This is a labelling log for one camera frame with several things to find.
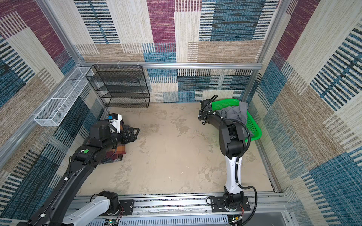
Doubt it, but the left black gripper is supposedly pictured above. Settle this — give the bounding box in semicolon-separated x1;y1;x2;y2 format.
103;127;139;153

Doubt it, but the grey long sleeve shirt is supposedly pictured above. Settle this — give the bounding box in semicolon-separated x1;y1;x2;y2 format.
217;102;248;125

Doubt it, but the green plastic basket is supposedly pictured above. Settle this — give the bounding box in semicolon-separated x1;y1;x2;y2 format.
212;99;262;141

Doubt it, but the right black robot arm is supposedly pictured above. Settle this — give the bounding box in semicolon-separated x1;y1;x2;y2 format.
198;95;253;211

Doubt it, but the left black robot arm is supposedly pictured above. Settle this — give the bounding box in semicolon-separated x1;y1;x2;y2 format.
18;120;140;226

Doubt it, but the folded plaid flannel shirt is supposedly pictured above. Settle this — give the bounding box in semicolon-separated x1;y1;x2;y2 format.
100;144;126;164

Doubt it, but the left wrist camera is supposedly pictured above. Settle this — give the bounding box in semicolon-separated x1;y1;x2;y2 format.
108;113;123;133

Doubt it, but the black wire shelf rack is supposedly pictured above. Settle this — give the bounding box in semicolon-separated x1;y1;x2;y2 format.
86;65;150;108

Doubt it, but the aluminium back rail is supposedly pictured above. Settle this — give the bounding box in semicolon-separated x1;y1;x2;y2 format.
80;61;262;70

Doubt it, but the aluminium rail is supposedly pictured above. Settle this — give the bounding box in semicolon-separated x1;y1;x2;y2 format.
118;192;291;218
80;61;262;70

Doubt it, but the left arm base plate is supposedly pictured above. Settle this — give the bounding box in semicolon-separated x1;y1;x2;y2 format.
115;200;135;217

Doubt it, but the white wire mesh tray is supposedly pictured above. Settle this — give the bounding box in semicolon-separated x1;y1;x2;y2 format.
34;67;91;127

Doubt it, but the aluminium front rail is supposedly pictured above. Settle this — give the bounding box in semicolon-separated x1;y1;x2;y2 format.
118;192;291;218

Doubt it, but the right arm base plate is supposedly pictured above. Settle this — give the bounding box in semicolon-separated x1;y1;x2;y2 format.
206;195;251;212

